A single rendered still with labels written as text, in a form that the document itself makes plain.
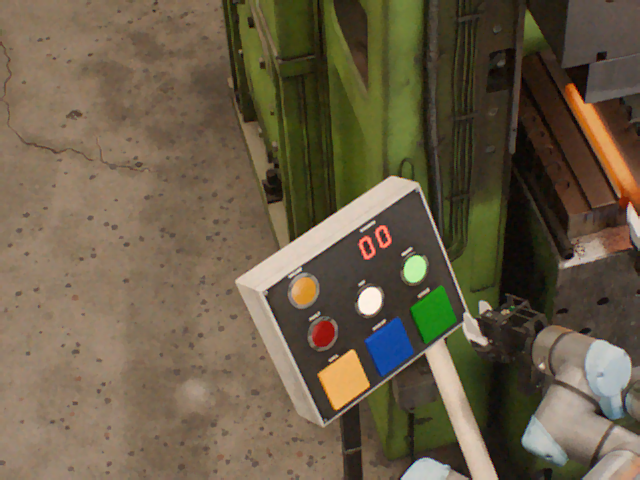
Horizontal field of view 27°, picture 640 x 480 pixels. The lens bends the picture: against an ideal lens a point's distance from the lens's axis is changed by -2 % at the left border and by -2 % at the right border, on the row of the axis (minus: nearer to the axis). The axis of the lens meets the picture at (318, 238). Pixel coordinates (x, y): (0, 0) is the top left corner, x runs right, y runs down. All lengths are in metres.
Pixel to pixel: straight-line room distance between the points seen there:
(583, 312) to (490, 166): 0.35
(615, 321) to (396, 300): 0.62
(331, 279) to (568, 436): 0.49
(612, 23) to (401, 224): 0.48
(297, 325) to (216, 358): 1.36
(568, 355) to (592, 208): 0.58
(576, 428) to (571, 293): 0.68
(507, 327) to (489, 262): 0.69
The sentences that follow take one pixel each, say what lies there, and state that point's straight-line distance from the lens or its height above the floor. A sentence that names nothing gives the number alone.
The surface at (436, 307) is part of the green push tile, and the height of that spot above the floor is 1.02.
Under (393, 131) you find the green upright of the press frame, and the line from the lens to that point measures 2.36.
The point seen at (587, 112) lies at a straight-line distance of 2.63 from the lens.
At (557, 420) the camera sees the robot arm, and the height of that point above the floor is 1.22.
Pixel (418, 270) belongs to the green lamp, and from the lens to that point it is 2.25.
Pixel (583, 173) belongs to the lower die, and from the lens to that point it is 2.54.
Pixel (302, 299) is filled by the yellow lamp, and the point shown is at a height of 1.16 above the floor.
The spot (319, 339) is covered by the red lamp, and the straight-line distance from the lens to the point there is 2.17.
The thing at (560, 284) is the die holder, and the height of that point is 0.86.
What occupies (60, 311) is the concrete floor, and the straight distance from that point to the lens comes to 3.66.
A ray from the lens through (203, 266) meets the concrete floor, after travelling 3.68.
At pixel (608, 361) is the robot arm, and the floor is 1.28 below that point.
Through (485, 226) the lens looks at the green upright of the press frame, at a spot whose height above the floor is 0.82.
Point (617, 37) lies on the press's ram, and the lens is 2.19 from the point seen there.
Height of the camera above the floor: 2.86
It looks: 50 degrees down
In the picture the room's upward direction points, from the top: 5 degrees counter-clockwise
